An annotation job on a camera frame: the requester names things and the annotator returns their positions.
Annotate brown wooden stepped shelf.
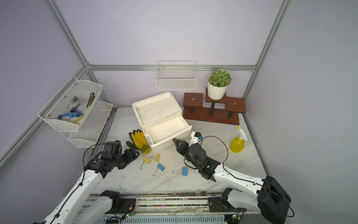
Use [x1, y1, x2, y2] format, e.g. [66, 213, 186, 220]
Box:
[183, 90, 246, 125]

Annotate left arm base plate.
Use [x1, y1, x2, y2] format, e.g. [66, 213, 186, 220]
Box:
[100, 190, 136, 214]

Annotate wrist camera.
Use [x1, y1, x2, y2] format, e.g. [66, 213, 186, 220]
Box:
[101, 140, 123, 160]
[189, 132, 203, 146]

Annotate blue white cloth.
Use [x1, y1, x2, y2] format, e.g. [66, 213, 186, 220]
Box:
[57, 96, 84, 124]

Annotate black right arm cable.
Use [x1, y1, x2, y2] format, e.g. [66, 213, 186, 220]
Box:
[200, 135, 295, 218]

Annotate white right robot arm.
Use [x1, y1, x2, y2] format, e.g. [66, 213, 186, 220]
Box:
[173, 137, 291, 224]

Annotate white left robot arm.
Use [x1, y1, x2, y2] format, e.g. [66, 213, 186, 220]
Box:
[42, 149, 139, 224]

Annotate white three-drawer cabinet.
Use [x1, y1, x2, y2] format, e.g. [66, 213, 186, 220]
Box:
[132, 92, 182, 129]

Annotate white mesh lower bin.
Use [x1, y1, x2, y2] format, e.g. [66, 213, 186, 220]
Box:
[61, 100, 113, 148]

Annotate white mesh upper bin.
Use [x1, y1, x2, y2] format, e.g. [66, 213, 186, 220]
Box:
[38, 76, 103, 132]

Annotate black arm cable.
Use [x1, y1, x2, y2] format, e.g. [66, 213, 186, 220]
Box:
[50, 143, 112, 224]
[200, 135, 295, 218]

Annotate blue binder clip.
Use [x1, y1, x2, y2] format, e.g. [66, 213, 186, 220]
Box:
[152, 163, 165, 176]
[172, 166, 188, 176]

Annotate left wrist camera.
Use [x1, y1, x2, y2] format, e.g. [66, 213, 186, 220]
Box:
[101, 140, 123, 160]

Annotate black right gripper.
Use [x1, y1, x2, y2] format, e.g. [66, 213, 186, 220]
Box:
[175, 139, 201, 169]

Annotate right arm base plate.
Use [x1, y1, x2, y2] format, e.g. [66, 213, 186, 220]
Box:
[208, 188, 247, 212]

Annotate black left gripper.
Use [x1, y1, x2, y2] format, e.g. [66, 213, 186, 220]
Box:
[113, 147, 140, 170]

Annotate green plant in white pot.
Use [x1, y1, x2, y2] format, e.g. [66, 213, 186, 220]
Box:
[208, 69, 232, 100]

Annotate white top drawer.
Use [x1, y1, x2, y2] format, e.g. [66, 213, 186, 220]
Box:
[143, 116, 192, 151]

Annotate yellow black work glove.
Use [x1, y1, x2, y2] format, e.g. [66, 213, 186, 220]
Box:
[126, 129, 152, 154]

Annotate brown wooden clothespins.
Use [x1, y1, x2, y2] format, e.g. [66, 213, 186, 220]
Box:
[86, 92, 95, 108]

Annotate white mesh bin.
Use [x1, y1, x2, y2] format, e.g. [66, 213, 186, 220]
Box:
[61, 100, 113, 148]
[38, 76, 103, 132]

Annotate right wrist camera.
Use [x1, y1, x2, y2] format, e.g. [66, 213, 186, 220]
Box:
[189, 132, 203, 146]

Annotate white wire wall basket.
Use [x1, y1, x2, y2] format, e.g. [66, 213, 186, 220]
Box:
[155, 60, 197, 90]

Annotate yellow spray bottle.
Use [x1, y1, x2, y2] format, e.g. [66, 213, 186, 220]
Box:
[230, 127, 248, 153]

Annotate yellow binder clip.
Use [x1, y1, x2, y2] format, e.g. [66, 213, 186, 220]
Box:
[148, 154, 160, 162]
[139, 157, 152, 170]

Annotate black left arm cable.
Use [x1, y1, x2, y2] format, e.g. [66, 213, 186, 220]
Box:
[50, 143, 112, 224]

